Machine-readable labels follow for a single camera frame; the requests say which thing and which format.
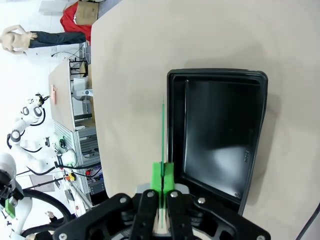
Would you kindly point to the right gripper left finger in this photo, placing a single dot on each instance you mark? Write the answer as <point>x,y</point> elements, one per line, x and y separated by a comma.
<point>140,217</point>

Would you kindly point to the beige background table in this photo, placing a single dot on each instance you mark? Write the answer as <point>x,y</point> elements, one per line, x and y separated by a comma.
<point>62,100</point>

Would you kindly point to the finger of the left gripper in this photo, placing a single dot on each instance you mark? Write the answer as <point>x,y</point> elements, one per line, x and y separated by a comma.
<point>10,206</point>

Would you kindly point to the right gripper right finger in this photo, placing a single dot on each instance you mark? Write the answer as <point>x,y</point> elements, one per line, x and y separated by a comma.
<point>180,217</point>

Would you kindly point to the large shallow black tray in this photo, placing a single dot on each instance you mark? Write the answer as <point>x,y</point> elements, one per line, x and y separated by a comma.
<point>217,130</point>

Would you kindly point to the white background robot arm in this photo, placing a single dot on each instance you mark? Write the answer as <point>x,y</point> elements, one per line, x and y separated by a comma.
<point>32,162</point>

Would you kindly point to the beige mannequin in jeans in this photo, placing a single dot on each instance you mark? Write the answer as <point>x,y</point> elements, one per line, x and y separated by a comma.
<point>15,40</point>

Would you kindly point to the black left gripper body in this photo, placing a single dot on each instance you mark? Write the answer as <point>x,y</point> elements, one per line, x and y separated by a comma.
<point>7,186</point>

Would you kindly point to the pink flat object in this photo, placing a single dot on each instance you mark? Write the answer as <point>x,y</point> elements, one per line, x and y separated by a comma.
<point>53,95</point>

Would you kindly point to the brown cardboard box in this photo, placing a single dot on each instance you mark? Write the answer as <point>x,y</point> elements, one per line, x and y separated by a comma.
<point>86,12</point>

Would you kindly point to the yellow emergency stop button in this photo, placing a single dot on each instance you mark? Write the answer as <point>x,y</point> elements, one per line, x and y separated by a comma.
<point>70,176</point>

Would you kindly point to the crumpled cloth jacket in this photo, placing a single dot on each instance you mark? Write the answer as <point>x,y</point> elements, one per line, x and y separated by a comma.
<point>72,27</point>

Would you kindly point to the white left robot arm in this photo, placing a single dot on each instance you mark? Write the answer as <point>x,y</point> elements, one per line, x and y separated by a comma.
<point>22,217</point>

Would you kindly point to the green printed circuit board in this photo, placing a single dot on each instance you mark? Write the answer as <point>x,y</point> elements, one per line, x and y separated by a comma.
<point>162,140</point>

